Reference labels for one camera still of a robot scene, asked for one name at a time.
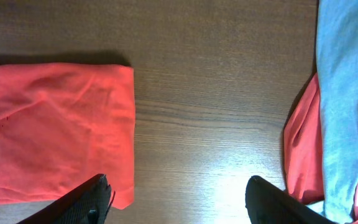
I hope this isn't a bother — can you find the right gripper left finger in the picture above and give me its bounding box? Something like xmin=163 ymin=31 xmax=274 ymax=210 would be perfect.
xmin=18 ymin=174 xmax=112 ymax=224

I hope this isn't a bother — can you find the dark red t-shirt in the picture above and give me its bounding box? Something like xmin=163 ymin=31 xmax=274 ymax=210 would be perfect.
xmin=283 ymin=75 xmax=324 ymax=205

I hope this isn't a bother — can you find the grey-blue t-shirt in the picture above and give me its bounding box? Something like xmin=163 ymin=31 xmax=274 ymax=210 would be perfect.
xmin=316 ymin=0 xmax=358 ymax=223

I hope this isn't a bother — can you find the orange soccer t-shirt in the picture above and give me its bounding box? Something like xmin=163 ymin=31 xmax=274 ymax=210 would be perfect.
xmin=0 ymin=63 xmax=135 ymax=209

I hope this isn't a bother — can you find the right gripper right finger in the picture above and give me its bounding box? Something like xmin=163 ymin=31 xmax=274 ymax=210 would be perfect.
xmin=245 ymin=175 xmax=334 ymax=224

